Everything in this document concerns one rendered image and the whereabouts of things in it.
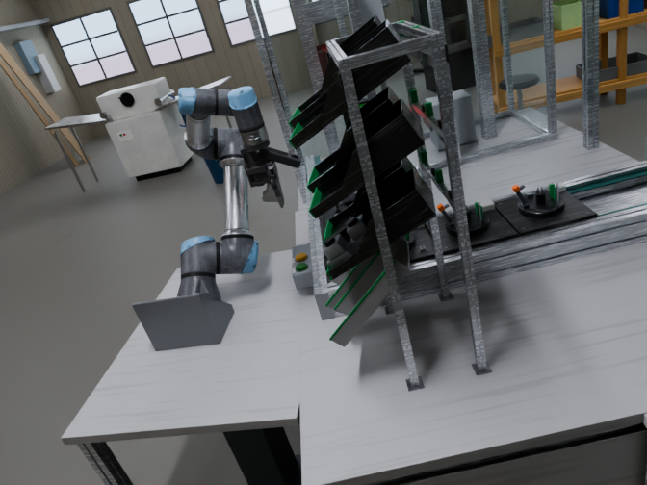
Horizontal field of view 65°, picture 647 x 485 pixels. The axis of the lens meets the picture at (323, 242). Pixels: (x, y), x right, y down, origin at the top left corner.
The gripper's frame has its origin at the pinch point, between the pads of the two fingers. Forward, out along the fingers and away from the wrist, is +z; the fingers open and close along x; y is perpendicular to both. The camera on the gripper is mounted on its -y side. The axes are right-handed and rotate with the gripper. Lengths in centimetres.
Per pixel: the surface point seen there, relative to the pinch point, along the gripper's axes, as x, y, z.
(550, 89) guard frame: -87, -121, 13
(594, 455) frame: 70, -57, 47
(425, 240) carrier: -3.0, -40.7, 26.2
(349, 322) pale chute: 43.5, -12.3, 17.0
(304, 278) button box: -2.9, 1.1, 29.4
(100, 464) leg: 36, 70, 51
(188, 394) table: 31, 39, 37
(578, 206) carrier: 0, -90, 26
